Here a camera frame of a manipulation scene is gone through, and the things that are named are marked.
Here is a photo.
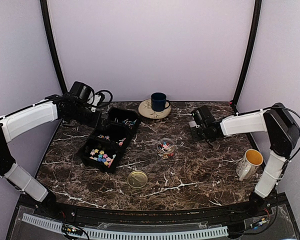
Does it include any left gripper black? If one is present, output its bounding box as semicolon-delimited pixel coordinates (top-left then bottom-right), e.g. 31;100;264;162
67;103;111;131

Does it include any black three-compartment candy tray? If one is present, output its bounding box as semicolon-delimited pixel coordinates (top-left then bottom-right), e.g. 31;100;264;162
75;107;141;173

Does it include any clear plastic jar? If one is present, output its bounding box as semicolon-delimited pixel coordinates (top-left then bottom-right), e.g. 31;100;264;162
155;138;176;160

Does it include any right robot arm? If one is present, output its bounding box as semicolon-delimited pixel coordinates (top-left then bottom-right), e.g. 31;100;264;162
189;102;300;217

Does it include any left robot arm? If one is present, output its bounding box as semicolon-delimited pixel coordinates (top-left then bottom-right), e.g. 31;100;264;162
0;81;113;218

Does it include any dark blue mug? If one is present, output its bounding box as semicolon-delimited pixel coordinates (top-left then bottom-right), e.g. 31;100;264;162
151;92;171;112

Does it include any beige ceramic plate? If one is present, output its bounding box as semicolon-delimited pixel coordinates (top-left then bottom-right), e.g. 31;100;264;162
138;98;172;120

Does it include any white mug yellow inside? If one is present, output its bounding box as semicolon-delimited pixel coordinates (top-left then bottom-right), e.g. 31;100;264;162
236;149;264;182

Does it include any gold jar lid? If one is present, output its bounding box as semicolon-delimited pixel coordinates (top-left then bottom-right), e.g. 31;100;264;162
127;170;148;189

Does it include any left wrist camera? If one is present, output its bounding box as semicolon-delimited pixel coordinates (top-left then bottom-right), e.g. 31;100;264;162
90;92;105;112

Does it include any left black frame post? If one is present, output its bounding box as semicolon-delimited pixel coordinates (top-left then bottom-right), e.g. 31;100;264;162
39;0;68;94

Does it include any black frame post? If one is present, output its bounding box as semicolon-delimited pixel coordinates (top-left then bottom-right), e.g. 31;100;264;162
39;0;68;94
231;0;262;108

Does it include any white slotted cable duct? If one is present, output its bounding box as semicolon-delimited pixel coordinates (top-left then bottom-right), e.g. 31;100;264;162
21;213;229;240

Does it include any right black frame post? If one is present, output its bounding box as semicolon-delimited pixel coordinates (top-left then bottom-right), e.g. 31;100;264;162
231;0;262;108

